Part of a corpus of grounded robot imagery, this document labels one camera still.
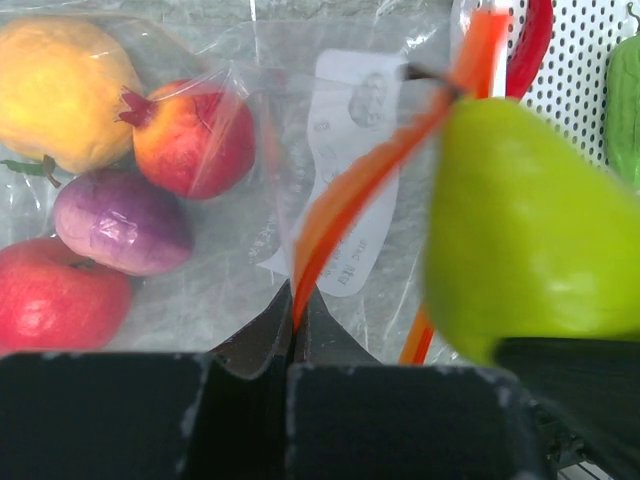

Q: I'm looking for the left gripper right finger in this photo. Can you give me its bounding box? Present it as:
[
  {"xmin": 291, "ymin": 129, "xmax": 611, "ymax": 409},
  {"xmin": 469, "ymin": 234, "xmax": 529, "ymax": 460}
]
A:
[{"xmin": 294, "ymin": 294, "xmax": 380, "ymax": 366}]

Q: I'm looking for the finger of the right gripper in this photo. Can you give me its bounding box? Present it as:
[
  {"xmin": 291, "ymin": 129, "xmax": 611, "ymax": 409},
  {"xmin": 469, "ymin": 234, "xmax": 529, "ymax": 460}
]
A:
[{"xmin": 494, "ymin": 338, "xmax": 639, "ymax": 475}]

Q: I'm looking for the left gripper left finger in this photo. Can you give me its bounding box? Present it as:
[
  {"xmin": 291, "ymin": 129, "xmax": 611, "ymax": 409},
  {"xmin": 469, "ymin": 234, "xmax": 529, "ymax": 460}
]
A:
[{"xmin": 212, "ymin": 280, "xmax": 292, "ymax": 380}]

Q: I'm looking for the green pear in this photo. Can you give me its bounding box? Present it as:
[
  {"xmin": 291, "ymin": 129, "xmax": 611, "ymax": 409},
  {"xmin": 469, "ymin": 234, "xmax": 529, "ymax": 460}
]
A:
[{"xmin": 423, "ymin": 79, "xmax": 639, "ymax": 366}]

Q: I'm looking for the purple onion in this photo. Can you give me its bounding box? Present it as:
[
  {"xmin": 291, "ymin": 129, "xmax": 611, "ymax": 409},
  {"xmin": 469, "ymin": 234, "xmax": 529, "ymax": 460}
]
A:
[{"xmin": 53, "ymin": 169, "xmax": 194, "ymax": 276}]

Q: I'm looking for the clear zip top bag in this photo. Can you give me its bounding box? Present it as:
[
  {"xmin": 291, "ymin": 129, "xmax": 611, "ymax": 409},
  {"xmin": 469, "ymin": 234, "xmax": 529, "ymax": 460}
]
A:
[{"xmin": 1, "ymin": 6, "xmax": 497, "ymax": 362}]

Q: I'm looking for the red strawberry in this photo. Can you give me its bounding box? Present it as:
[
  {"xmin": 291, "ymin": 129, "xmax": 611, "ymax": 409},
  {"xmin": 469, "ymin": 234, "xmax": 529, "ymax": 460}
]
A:
[{"xmin": 119, "ymin": 80, "xmax": 256, "ymax": 199}]

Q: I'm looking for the red apple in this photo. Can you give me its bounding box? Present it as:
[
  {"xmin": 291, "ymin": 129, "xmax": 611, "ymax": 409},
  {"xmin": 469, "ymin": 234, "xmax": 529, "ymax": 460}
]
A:
[{"xmin": 1, "ymin": 237, "xmax": 133, "ymax": 352}]

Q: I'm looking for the green cucumber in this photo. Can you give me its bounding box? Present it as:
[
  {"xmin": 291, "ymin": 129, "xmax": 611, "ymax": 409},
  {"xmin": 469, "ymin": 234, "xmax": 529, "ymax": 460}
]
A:
[{"xmin": 605, "ymin": 34, "xmax": 639, "ymax": 190}]

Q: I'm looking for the orange fruit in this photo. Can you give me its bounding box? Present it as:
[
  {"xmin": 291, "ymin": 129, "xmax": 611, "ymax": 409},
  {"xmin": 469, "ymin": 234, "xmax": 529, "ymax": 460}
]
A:
[{"xmin": 1, "ymin": 16, "xmax": 142, "ymax": 174}]

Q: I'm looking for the red chili pepper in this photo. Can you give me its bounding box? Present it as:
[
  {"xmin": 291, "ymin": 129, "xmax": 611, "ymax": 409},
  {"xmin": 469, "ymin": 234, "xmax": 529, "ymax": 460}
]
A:
[{"xmin": 505, "ymin": 0, "xmax": 553, "ymax": 100}]

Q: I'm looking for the white plastic basket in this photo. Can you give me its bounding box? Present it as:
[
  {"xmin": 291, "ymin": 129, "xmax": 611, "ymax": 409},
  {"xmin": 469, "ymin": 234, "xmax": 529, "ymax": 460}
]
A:
[{"xmin": 451, "ymin": 0, "xmax": 639, "ymax": 170}]

